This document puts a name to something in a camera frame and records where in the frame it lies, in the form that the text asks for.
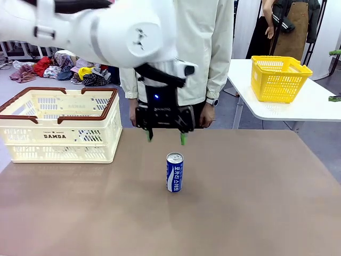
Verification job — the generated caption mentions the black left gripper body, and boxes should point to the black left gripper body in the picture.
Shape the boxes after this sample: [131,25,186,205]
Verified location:
[144,79,183,129]

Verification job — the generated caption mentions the blue white drink can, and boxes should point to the blue white drink can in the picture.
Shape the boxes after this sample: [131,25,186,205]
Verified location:
[166,151,185,194]

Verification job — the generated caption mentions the person right forearm cream sleeve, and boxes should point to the person right forearm cream sleeve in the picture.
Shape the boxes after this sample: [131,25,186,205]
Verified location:
[119,67,139,100]

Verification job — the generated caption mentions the person left forearm cream sleeve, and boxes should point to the person left forearm cream sleeve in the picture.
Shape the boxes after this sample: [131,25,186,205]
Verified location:
[206,45,234,100]

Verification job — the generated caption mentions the yellow plastic basket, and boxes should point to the yellow plastic basket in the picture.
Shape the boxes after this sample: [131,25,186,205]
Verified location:
[250,55,314,103]

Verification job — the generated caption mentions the person right hand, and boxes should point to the person right hand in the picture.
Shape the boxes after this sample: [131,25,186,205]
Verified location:
[129,103,138,127]

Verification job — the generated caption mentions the person left hand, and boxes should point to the person left hand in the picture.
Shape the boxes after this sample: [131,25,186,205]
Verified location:
[198,103,216,130]

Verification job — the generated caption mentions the white partition panel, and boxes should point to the white partition panel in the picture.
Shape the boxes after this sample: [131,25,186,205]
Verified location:
[306,0,341,80]
[231,0,267,60]

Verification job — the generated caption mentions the dark striped jacket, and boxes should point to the dark striped jacket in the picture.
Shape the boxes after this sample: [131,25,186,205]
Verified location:
[271,0,322,44]

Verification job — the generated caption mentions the white side table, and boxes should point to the white side table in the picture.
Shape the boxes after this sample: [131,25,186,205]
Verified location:
[226,58,341,130]

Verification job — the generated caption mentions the brown apron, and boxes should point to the brown apron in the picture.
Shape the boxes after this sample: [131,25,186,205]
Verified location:
[274,1,310,62]

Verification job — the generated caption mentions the person pink top navy skirt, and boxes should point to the person pink top navy skirt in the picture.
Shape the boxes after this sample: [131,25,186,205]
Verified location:
[102,66,121,85]

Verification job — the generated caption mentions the black checkered cloth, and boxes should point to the black checkered cloth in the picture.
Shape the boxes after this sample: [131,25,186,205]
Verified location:
[82,71,112,87]

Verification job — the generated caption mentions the yellow cloth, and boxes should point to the yellow cloth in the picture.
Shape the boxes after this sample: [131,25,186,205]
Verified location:
[78,67,95,81]

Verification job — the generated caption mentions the person in black dress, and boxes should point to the person in black dress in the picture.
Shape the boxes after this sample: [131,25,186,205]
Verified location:
[246,0,277,60]

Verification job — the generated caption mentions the person in cream jacket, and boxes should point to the person in cream jacket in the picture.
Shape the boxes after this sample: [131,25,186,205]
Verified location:
[119,0,235,129]

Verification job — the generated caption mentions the dark blue cloth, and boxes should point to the dark blue cloth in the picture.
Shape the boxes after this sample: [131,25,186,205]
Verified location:
[57,69,74,81]

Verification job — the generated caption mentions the purple patterned cloth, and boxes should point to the purple patterned cloth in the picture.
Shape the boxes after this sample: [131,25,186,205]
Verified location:
[54,50,78,71]

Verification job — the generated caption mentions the white blue floral cloth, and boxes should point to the white blue floral cloth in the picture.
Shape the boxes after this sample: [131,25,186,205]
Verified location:
[43,65,62,79]

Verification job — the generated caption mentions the red cloth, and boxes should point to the red cloth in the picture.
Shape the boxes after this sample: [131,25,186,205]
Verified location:
[34,56,53,77]

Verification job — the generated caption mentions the pink plaid cloth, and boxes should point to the pink plaid cloth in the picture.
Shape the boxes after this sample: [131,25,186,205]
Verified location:
[10,63,37,83]

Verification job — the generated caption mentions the cream shopping basket brown handles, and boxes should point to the cream shopping basket brown handles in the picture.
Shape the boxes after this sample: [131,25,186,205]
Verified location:
[0,86,123,164]

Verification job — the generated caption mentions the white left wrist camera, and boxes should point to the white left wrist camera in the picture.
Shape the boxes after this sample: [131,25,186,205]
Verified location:
[174,60,199,79]

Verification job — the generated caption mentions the black left arm cable sleeve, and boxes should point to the black left arm cable sleeve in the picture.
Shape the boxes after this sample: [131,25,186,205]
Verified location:
[22,0,112,14]

